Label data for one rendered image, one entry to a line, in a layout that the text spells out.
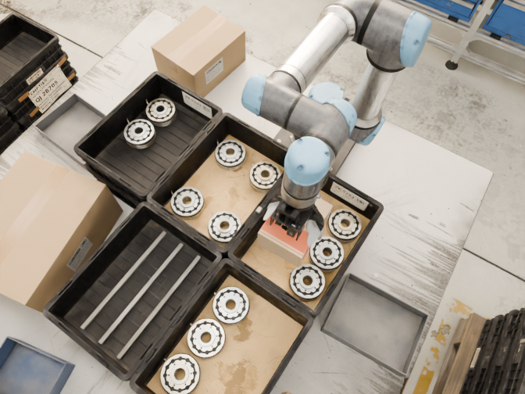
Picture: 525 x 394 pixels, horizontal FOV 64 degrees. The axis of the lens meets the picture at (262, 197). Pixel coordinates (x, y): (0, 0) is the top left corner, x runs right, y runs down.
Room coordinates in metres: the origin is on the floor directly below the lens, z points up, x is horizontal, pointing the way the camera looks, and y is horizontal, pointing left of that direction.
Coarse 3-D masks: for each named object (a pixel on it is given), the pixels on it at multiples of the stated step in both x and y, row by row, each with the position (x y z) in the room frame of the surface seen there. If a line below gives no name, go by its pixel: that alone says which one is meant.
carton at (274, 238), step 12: (324, 204) 0.45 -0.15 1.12; (324, 216) 0.42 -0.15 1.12; (264, 228) 0.38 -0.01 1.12; (276, 228) 0.38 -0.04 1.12; (264, 240) 0.35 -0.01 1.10; (276, 240) 0.35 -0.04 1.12; (288, 240) 0.35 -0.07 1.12; (300, 240) 0.35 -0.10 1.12; (276, 252) 0.34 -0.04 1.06; (288, 252) 0.32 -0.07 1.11; (300, 252) 0.32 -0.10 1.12
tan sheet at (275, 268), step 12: (324, 192) 0.63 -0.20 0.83; (336, 204) 0.59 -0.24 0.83; (360, 216) 0.56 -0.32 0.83; (324, 228) 0.50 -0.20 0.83; (252, 252) 0.41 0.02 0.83; (264, 252) 0.41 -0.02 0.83; (324, 252) 0.43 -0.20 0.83; (348, 252) 0.43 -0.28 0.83; (252, 264) 0.37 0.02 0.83; (264, 264) 0.38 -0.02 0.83; (276, 264) 0.38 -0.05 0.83; (288, 264) 0.38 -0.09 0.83; (300, 264) 0.38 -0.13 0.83; (276, 276) 0.34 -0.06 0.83; (288, 276) 0.34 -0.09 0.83; (324, 276) 0.35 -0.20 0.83; (288, 288) 0.31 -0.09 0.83; (324, 288) 0.31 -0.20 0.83; (300, 300) 0.27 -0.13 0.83; (312, 300) 0.28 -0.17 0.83
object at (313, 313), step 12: (336, 180) 0.62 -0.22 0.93; (276, 192) 0.57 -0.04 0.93; (360, 192) 0.59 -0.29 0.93; (264, 204) 0.53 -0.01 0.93; (372, 228) 0.47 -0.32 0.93; (240, 240) 0.41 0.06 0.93; (360, 240) 0.43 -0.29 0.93; (228, 252) 0.37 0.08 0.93; (240, 264) 0.34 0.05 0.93; (348, 264) 0.36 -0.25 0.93; (264, 276) 0.31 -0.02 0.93; (336, 276) 0.32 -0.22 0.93; (276, 288) 0.28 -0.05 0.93; (324, 300) 0.26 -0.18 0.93; (312, 312) 0.22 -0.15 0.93
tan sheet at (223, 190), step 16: (208, 160) 0.72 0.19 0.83; (256, 160) 0.74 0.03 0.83; (272, 160) 0.74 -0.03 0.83; (192, 176) 0.66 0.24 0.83; (208, 176) 0.66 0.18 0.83; (224, 176) 0.67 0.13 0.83; (240, 176) 0.67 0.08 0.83; (208, 192) 0.60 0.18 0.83; (224, 192) 0.61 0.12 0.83; (240, 192) 0.61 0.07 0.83; (256, 192) 0.62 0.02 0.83; (208, 208) 0.55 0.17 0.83; (224, 208) 0.55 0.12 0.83; (240, 208) 0.56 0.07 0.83; (192, 224) 0.49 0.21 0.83
